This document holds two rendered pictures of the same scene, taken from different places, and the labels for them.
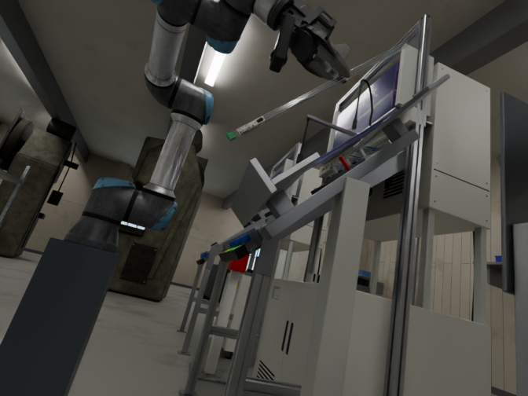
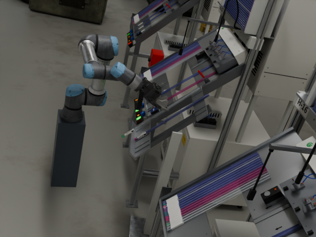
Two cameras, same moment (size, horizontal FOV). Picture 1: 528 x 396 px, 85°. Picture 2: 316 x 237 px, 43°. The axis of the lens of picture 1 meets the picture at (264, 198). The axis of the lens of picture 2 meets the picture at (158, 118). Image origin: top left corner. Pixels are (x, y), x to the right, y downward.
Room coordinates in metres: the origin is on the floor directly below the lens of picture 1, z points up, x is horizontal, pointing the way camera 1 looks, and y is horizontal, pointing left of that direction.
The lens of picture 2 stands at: (-1.37, -0.07, 2.00)
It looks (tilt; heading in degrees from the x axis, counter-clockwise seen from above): 29 degrees down; 0
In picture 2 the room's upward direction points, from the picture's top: 14 degrees clockwise
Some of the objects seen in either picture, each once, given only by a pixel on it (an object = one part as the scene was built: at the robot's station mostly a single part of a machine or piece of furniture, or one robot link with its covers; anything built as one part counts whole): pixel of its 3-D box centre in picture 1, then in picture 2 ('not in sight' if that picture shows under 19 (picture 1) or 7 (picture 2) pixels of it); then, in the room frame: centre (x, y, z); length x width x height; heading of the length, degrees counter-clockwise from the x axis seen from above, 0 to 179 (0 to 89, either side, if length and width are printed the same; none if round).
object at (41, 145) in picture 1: (29, 184); not in sight; (5.95, 4.80, 1.45); 1.49 x 1.33 x 2.90; 20
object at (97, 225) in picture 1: (97, 231); (72, 110); (0.95, 0.50, 0.60); 0.15 x 0.15 x 0.10
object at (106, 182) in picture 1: (112, 199); (75, 95); (0.95, 0.49, 0.72); 0.13 x 0.12 x 0.14; 113
